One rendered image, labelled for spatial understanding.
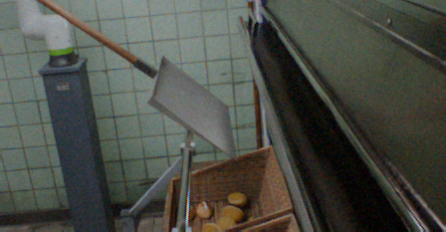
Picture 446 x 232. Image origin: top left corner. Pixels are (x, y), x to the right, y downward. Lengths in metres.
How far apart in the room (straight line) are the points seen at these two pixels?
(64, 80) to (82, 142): 0.35
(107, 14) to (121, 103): 0.56
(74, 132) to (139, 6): 0.86
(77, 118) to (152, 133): 0.73
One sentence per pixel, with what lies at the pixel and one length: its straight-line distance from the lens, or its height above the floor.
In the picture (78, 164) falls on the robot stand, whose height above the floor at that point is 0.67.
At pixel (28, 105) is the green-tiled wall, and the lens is 3.43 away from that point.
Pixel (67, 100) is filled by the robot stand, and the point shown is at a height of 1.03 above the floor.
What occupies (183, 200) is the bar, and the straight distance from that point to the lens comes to 1.29.
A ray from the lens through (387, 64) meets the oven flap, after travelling 0.85.
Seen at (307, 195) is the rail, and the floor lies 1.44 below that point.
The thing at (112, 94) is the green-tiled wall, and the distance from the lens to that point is 3.28.
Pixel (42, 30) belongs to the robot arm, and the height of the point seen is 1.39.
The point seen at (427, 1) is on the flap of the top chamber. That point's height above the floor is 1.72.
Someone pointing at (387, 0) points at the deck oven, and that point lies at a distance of 0.77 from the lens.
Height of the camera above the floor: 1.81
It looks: 19 degrees down
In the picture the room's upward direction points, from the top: 5 degrees counter-clockwise
